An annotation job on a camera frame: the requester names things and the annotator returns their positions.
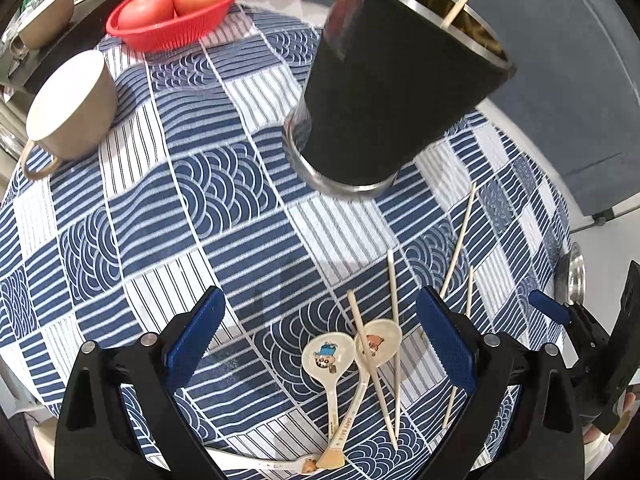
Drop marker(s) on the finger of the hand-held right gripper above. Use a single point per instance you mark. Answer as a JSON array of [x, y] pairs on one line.
[[550, 306]]

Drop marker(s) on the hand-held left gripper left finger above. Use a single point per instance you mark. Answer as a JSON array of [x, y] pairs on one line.
[[196, 341]]

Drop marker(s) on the black metal utensil holder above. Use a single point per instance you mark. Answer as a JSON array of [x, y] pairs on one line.
[[390, 90]]

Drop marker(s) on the beige ceramic bowl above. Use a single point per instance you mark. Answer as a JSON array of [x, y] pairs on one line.
[[47, 22]]

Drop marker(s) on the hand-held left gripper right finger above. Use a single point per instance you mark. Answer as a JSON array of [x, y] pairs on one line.
[[445, 342]]

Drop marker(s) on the round metal lid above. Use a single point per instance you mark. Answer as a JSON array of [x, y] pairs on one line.
[[572, 275]]

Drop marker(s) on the orange cartoon ceramic spoon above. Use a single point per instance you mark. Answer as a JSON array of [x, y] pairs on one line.
[[377, 342]]

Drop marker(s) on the blue patterned tablecloth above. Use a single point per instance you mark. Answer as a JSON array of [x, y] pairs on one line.
[[225, 235]]

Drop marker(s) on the white ceramic spoon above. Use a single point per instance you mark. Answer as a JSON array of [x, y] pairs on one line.
[[260, 461]]

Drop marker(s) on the blue cartoon ceramic spoon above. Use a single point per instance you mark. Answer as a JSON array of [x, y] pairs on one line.
[[327, 360]]

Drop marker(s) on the red plastic basket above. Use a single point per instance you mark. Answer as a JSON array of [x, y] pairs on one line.
[[190, 30]]

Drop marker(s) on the person's right hand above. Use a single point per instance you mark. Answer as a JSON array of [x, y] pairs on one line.
[[630, 404]]

